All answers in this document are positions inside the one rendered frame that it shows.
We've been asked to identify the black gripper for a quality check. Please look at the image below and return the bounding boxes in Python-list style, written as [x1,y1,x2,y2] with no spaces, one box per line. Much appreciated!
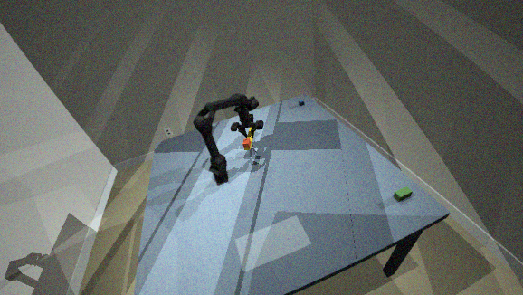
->
[231,114,264,138]

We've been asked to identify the small green block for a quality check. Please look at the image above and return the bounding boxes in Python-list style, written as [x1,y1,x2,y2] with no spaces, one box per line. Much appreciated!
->
[394,186,413,202]

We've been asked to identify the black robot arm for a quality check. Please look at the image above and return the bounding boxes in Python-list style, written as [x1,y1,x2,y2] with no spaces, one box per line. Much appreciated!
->
[194,93,259,185]

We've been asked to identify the yellow bar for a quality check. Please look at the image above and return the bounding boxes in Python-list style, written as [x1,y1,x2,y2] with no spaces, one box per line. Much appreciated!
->
[242,128,253,150]

